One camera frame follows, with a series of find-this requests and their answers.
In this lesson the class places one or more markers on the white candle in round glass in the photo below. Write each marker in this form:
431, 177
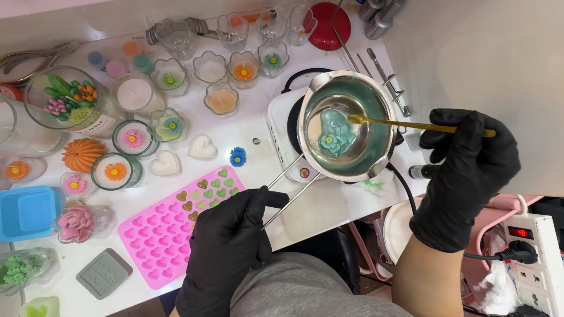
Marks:
134, 94

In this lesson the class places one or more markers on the grey spray can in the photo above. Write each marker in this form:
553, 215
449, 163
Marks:
383, 20
371, 9

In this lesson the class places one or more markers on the empty flower-shaped glass cup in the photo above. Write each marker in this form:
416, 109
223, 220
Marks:
272, 25
232, 31
176, 39
302, 24

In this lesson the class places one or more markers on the gold stirring spoon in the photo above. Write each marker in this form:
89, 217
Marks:
396, 125

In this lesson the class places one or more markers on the large empty glass jar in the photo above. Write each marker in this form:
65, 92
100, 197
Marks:
26, 136

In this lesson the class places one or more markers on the white round plate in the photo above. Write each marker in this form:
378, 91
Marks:
396, 229

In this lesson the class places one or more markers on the metal pliers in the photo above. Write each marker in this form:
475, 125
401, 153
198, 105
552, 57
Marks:
31, 59

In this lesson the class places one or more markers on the small metal wick holder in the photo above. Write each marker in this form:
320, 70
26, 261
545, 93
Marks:
256, 141

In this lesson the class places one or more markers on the large glass succulent candle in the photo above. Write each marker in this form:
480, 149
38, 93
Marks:
66, 99

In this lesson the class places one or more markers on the blue wax flower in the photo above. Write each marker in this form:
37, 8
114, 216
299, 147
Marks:
238, 156

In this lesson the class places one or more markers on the person's left hand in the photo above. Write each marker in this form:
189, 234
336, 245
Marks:
224, 246

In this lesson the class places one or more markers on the pink dye jar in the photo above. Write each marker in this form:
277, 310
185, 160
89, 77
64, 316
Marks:
116, 69

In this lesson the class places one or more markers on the flower glass white candle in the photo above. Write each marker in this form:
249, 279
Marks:
210, 69

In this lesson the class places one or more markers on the flower glass green flower candle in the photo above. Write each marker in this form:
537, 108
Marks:
170, 79

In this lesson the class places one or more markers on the white power strip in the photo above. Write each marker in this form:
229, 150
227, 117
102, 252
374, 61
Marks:
540, 268

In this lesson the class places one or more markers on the round glass pink flower candle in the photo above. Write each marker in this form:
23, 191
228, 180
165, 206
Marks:
132, 138

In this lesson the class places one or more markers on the clear dish orange flower candle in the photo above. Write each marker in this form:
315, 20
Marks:
17, 170

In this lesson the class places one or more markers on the flower glass peach candle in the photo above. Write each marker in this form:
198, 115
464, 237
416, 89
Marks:
221, 100

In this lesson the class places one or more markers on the white heart candle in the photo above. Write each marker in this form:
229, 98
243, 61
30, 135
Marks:
164, 164
202, 148

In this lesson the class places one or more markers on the small pink flower candle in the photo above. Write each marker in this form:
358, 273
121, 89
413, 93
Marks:
75, 185

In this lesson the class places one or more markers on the steel wax melting pot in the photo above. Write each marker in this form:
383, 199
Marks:
374, 132

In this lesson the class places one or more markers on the metal sculpting tool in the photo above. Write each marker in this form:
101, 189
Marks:
378, 66

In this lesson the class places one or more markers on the green heart candle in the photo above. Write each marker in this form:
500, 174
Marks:
42, 308

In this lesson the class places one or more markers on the black plug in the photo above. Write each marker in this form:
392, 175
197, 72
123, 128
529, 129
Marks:
520, 252

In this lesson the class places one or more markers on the blue silicone mould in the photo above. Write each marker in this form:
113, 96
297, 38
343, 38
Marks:
26, 213

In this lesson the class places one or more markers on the flower glass teal flower candle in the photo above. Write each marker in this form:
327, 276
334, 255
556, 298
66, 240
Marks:
272, 60

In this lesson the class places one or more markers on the thin metal rod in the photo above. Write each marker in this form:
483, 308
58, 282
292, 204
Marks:
347, 52

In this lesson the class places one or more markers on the thin metal pick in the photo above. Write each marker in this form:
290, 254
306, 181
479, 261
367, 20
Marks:
365, 66

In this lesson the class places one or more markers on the grey square wax block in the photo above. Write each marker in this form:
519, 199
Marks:
104, 274

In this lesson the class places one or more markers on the wooden stick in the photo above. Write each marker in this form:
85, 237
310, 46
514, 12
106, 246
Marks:
336, 9

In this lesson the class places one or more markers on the blue dye jar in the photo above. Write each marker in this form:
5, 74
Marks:
95, 58

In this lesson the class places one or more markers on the pink silicone heart mould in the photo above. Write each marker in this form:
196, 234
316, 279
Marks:
154, 246

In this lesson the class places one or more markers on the red bowl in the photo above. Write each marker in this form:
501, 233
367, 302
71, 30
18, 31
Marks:
332, 33

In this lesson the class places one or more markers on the green succulent candle in glass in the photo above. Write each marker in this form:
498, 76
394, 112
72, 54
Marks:
20, 268

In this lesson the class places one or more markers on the round glass orange flower candle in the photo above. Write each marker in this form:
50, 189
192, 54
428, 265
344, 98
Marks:
115, 171

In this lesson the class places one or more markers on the person's grey trousers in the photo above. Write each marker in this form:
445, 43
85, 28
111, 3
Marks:
304, 286

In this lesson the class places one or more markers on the orange ribbed candle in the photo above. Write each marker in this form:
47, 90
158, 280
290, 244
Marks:
83, 154

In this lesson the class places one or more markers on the white electric hot plate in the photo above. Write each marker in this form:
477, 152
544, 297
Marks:
282, 132

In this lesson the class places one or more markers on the green-stained paper towel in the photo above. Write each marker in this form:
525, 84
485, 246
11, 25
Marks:
374, 185

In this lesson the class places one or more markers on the pink trolley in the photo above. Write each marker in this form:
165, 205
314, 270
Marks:
506, 203

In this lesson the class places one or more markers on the teal melting flower candle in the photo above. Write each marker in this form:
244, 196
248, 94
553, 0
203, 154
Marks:
337, 132

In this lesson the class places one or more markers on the pink succulent candle in glass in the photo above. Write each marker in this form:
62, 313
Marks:
77, 223

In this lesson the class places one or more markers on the orange dye jar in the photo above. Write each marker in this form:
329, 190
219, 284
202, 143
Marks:
131, 48

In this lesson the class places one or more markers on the person's right hand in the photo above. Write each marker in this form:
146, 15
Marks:
473, 176

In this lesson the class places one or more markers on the green dye jar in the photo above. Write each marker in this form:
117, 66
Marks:
143, 63

